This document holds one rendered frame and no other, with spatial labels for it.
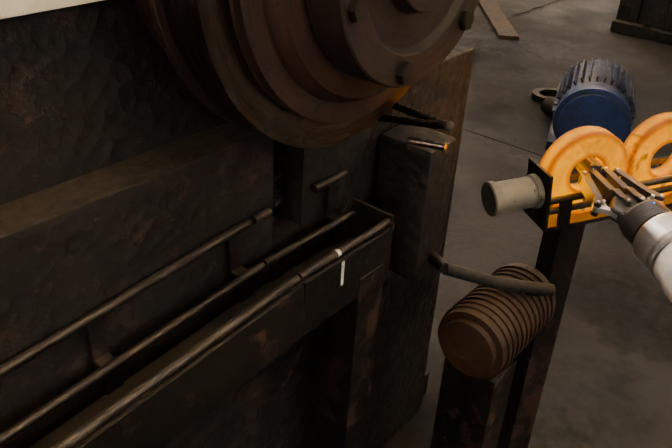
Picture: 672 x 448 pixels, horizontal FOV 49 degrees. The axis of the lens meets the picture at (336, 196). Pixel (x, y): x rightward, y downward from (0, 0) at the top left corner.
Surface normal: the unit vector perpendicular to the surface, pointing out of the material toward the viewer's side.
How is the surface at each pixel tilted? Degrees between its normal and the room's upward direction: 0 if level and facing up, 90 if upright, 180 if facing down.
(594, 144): 90
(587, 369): 0
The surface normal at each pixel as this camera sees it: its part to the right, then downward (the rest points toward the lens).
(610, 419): 0.06, -0.87
